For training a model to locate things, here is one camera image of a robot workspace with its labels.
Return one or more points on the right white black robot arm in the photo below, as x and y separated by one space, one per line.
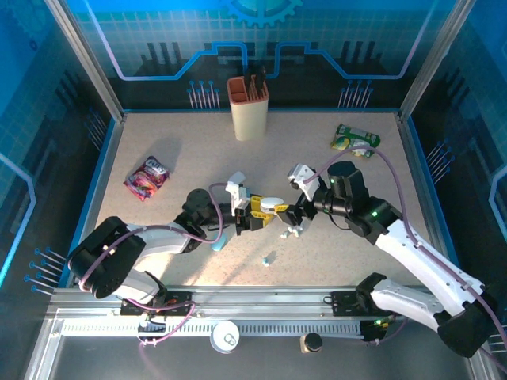
428 261

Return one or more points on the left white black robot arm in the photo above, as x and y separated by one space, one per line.
158 237

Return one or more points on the green snack bag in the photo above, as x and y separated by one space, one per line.
354 136

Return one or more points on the purple snack bag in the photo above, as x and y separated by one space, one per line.
147 178

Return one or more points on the beige knife block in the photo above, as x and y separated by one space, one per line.
247 115

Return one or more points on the small bottle black cap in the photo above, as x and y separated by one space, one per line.
312 342

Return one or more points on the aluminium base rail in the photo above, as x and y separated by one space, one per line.
257 301

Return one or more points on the aluminium frame post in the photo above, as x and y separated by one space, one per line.
433 59
85 59

